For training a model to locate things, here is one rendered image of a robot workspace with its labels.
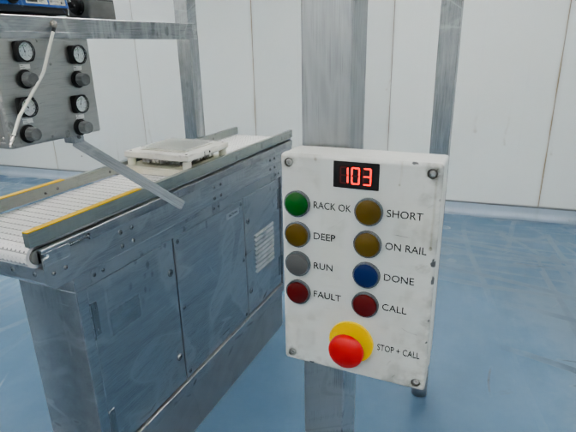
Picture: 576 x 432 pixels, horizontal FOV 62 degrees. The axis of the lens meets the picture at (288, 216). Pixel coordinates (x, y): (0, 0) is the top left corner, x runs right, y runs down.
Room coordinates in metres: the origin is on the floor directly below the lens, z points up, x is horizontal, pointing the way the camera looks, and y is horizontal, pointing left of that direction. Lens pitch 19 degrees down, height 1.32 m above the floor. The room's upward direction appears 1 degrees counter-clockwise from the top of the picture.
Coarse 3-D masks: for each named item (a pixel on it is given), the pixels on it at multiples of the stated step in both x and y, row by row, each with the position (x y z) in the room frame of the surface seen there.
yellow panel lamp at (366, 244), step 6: (360, 234) 0.47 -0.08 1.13; (366, 234) 0.47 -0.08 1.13; (360, 240) 0.47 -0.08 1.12; (366, 240) 0.46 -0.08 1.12; (372, 240) 0.46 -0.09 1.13; (360, 246) 0.47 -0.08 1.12; (366, 246) 0.46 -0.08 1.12; (372, 246) 0.46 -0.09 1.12; (378, 246) 0.46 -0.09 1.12; (360, 252) 0.47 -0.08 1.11; (366, 252) 0.46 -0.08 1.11; (372, 252) 0.46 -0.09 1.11
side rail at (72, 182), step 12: (216, 132) 2.07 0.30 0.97; (228, 132) 2.13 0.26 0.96; (108, 168) 1.47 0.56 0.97; (72, 180) 1.34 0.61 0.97; (84, 180) 1.38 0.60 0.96; (96, 180) 1.42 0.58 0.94; (24, 192) 1.20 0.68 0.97; (36, 192) 1.23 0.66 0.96; (48, 192) 1.26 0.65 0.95; (60, 192) 1.30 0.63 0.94; (0, 204) 1.13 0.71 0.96; (12, 204) 1.16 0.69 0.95; (24, 204) 1.19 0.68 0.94
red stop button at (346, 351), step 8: (336, 336) 0.46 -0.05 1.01; (344, 336) 0.46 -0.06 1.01; (336, 344) 0.46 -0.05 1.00; (344, 344) 0.45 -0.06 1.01; (352, 344) 0.45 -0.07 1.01; (360, 344) 0.45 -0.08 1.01; (336, 352) 0.45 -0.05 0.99; (344, 352) 0.45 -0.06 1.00; (352, 352) 0.45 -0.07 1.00; (360, 352) 0.45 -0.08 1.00; (336, 360) 0.45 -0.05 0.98; (344, 360) 0.45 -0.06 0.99; (352, 360) 0.45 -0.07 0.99; (360, 360) 0.45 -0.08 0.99
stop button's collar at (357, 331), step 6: (336, 324) 0.48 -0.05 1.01; (342, 324) 0.48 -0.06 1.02; (348, 324) 0.48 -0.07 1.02; (354, 324) 0.47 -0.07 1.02; (336, 330) 0.48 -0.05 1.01; (342, 330) 0.48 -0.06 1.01; (348, 330) 0.48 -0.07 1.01; (354, 330) 0.47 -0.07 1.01; (360, 330) 0.47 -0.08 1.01; (366, 330) 0.47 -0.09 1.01; (330, 336) 0.48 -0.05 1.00; (354, 336) 0.47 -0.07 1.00; (360, 336) 0.47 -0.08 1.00; (366, 336) 0.47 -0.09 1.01; (360, 342) 0.47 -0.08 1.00; (366, 342) 0.47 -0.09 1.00; (372, 342) 0.46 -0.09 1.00; (366, 348) 0.47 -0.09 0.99; (372, 348) 0.46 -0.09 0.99; (366, 354) 0.47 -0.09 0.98; (408, 354) 0.45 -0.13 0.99
